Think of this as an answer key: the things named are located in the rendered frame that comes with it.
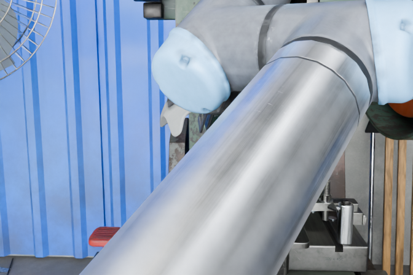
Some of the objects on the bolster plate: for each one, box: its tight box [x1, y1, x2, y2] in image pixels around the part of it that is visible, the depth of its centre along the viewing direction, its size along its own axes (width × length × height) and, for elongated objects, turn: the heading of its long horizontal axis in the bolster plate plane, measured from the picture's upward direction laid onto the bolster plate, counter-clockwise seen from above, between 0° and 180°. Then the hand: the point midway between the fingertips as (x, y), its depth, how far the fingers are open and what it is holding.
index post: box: [337, 200, 354, 244], centre depth 100 cm, size 3×3×10 cm
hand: (206, 120), depth 74 cm, fingers open, 14 cm apart
